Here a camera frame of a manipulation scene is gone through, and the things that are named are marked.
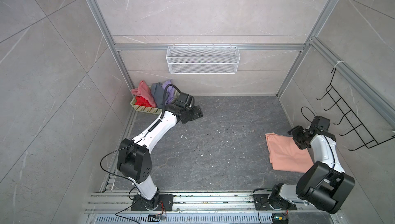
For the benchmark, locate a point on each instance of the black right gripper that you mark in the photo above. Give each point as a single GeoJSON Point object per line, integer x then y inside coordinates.
{"type": "Point", "coordinates": [295, 131]}

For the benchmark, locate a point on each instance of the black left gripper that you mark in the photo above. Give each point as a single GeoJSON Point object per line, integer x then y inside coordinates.
{"type": "Point", "coordinates": [197, 112]}

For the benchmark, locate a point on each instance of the peach printed t-shirt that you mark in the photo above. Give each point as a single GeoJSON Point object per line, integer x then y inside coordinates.
{"type": "Point", "coordinates": [285, 154]}

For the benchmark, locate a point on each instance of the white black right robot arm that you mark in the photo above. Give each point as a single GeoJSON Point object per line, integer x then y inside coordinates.
{"type": "Point", "coordinates": [325, 185]}

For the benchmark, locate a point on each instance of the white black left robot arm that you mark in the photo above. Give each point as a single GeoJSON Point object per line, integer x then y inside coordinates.
{"type": "Point", "coordinates": [134, 158]}

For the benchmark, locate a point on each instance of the purple t-shirt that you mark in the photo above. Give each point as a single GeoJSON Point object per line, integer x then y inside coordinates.
{"type": "Point", "coordinates": [170, 92]}

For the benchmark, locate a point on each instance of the green plastic laundry basket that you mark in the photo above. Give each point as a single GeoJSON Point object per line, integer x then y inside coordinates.
{"type": "Point", "coordinates": [149, 110]}

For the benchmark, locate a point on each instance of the grey t-shirt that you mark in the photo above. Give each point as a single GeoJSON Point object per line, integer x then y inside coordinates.
{"type": "Point", "coordinates": [157, 92]}

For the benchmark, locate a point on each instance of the pink t-shirt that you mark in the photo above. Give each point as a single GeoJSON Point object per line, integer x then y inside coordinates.
{"type": "Point", "coordinates": [144, 91]}

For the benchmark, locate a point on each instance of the red t-shirt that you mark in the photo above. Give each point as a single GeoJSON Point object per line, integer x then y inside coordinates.
{"type": "Point", "coordinates": [141, 101]}

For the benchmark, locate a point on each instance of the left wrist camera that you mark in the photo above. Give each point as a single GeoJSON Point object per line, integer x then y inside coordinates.
{"type": "Point", "coordinates": [185, 100]}

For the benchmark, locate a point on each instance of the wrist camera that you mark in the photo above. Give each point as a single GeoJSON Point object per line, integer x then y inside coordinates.
{"type": "Point", "coordinates": [321, 123]}
{"type": "Point", "coordinates": [185, 100]}

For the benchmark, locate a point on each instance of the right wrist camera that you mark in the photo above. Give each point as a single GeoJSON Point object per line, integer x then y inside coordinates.
{"type": "Point", "coordinates": [321, 123]}

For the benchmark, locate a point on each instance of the white wire mesh basket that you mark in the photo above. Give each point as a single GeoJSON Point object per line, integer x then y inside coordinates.
{"type": "Point", "coordinates": [195, 60]}

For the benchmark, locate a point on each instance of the black wire hook rack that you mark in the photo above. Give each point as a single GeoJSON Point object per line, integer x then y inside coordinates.
{"type": "Point", "coordinates": [357, 127]}

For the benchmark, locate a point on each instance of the aluminium frame corner post left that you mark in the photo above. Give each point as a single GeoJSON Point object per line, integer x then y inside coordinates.
{"type": "Point", "coordinates": [95, 10]}

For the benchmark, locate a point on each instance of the aluminium frame corner post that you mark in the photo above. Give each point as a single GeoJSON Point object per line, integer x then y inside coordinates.
{"type": "Point", "coordinates": [319, 24]}
{"type": "Point", "coordinates": [95, 10]}

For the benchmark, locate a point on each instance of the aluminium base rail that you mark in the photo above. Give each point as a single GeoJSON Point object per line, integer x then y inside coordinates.
{"type": "Point", "coordinates": [201, 208]}

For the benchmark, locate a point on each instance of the aluminium frame corner post right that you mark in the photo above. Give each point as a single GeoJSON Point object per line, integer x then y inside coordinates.
{"type": "Point", "coordinates": [319, 24]}

